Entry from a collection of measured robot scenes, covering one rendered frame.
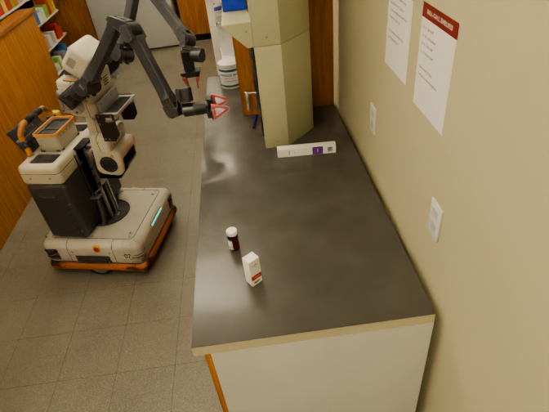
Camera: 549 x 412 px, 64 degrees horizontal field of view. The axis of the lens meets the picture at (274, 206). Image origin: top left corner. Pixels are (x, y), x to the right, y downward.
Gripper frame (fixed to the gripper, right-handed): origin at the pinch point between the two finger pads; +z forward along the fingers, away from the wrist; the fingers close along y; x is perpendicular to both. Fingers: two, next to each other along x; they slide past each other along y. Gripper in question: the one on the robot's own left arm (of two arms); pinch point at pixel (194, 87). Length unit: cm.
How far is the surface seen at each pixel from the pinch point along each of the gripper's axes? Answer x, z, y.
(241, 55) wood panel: -9.2, -16.6, 27.4
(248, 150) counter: -46, 16, 25
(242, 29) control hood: -46, -39, 29
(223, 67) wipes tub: 29.4, 2.1, 15.8
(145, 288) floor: -35, 110, -51
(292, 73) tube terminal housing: -42, -17, 48
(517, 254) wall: -169, -25, 76
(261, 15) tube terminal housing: -46, -43, 37
